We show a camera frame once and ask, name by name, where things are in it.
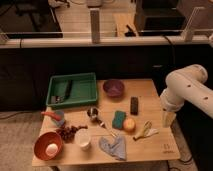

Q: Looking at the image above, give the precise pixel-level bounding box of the red bowl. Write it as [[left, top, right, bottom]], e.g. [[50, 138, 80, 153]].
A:
[[34, 132, 63, 161]]

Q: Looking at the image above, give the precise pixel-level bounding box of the green plastic tray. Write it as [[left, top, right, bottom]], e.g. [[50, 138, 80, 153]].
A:
[[46, 73, 98, 109]]

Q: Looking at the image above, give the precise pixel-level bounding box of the blue grey cloth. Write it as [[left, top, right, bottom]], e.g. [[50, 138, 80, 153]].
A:
[[98, 136, 127, 161]]

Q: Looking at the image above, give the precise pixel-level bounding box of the orange fruit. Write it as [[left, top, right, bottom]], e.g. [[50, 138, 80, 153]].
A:
[[123, 118, 136, 132]]

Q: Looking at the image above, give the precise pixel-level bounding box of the blue cup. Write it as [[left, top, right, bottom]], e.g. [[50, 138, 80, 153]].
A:
[[53, 110, 65, 127]]

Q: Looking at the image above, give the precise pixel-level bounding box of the small object in tray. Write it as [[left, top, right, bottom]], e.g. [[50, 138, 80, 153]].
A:
[[51, 96, 64, 104]]

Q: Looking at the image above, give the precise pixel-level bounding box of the green sponge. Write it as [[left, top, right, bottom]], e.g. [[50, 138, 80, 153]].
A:
[[112, 111, 126, 129]]

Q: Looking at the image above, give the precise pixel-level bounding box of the purple bowl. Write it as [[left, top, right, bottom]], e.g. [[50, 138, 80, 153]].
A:
[[103, 79, 124, 97]]

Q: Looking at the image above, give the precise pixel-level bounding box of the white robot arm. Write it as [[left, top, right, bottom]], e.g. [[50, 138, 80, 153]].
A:
[[160, 64, 213, 127]]

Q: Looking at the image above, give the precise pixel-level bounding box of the white egg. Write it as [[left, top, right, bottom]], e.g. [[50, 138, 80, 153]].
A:
[[45, 144, 58, 156]]

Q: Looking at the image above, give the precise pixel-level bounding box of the orange carrot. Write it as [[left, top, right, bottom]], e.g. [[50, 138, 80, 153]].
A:
[[41, 112, 61, 121]]

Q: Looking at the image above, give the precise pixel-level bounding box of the small metal cup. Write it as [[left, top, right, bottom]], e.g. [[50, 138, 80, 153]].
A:
[[87, 107, 98, 121]]

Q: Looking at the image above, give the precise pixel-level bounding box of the white cup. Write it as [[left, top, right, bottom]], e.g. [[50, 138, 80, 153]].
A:
[[74, 129, 91, 150]]

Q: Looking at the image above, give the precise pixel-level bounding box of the bunch of dark grapes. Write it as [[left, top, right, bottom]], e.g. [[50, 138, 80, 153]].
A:
[[56, 126, 88, 142]]

